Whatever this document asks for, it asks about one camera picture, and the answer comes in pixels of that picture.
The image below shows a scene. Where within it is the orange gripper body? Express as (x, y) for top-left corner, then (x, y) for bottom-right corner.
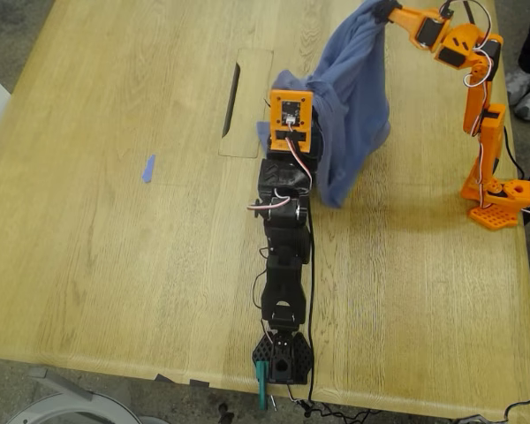
(410, 11), (451, 49)

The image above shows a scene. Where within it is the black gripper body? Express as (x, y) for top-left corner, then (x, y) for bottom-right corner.
(258, 125), (323, 200)

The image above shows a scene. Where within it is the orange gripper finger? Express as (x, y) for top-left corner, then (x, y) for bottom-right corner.
(377, 12), (421, 33)
(375, 1), (425, 23)

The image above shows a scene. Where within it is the blue printed T-shirt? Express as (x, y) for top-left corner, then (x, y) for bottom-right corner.
(255, 0), (392, 209)

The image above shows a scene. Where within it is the black perforated arm base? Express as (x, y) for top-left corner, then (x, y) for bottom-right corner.
(251, 331), (315, 385)

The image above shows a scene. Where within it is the orange perforated arm base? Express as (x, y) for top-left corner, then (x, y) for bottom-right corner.
(459, 175), (530, 231)

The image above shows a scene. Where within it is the short blue tape strip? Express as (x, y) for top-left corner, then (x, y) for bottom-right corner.
(140, 153), (157, 185)

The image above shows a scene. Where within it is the green table clamp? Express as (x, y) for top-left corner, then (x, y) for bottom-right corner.
(254, 360), (270, 411)

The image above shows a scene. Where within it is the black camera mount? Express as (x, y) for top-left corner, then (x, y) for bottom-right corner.
(439, 0), (476, 21)

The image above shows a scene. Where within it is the orange camera mount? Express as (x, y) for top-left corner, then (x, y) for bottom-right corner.
(268, 88), (314, 154)

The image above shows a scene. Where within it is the wooden cable hatch cover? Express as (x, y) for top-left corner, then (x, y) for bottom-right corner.
(218, 47), (275, 159)

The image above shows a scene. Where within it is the black camera cable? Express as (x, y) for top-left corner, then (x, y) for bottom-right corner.
(286, 174), (381, 419)

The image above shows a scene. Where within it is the grey round metal frame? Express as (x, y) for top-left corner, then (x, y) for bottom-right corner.
(6, 366), (169, 424)

